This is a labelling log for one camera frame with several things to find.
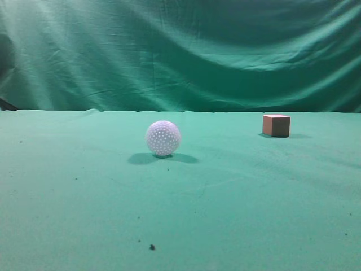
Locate red cube block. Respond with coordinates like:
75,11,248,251
262,114,290,137

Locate green backdrop cloth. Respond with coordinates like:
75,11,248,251
1,1,360,112

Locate green table cloth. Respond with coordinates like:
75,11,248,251
1,110,360,270

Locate white dimpled golf ball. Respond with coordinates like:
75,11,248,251
145,120,181,156

